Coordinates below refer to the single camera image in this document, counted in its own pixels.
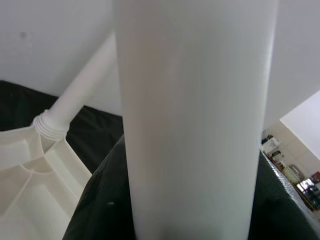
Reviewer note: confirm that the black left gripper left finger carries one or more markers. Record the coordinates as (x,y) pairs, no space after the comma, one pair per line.
(107,195)

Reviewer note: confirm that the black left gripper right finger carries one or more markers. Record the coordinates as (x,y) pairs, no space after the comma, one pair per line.
(277,210)

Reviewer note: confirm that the white plastic children table top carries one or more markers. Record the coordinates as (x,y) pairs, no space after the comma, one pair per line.
(25,175)

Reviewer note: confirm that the white plastic table leg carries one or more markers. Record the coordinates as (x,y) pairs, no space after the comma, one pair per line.
(75,95)
(195,100)

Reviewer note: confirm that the cluttered storage shelf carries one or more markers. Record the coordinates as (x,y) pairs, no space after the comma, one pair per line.
(287,170)

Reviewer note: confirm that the black tablecloth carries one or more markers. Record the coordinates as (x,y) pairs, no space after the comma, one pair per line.
(100,125)

